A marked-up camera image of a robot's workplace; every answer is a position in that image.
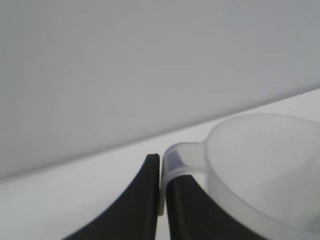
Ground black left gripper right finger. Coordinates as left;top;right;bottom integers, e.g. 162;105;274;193
164;152;227;240

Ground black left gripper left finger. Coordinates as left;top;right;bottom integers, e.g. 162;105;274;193
62;153;161;240

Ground translucent plastic measuring cup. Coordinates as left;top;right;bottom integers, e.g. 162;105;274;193
159;113;320;240

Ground white tablecloth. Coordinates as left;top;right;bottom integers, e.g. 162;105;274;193
0;86;320;240

